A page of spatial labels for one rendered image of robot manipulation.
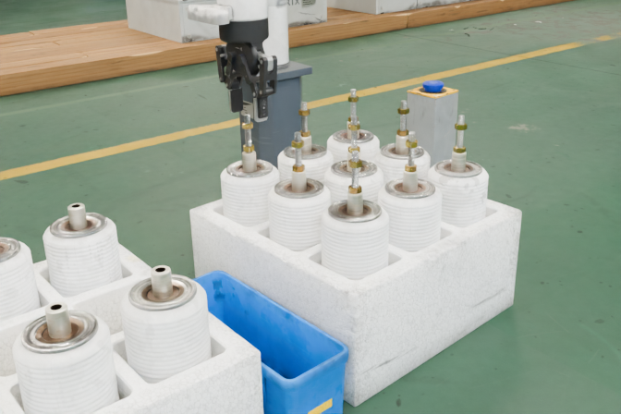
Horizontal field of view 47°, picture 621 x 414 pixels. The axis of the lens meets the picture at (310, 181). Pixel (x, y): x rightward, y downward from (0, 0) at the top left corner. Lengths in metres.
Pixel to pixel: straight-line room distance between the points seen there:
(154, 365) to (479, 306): 0.58
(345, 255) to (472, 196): 0.26
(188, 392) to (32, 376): 0.16
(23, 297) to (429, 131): 0.78
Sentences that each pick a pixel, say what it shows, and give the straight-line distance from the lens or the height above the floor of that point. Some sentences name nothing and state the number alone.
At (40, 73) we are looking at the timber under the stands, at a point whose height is 0.06.
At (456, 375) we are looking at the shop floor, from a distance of 1.12.
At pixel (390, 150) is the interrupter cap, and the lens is 1.25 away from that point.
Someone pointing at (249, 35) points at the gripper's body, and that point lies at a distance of 1.08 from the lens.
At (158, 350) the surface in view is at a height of 0.21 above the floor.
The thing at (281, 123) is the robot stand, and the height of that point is 0.18.
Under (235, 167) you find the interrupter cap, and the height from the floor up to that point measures 0.25.
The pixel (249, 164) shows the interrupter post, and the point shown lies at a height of 0.26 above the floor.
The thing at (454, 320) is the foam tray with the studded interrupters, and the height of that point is 0.05.
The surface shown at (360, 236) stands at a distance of 0.97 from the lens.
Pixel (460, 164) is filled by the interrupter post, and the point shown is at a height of 0.26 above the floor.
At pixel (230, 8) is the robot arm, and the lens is 1.07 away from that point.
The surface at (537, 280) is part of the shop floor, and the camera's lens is 1.39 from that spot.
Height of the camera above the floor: 0.66
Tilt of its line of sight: 22 degrees down
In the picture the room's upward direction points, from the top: 1 degrees counter-clockwise
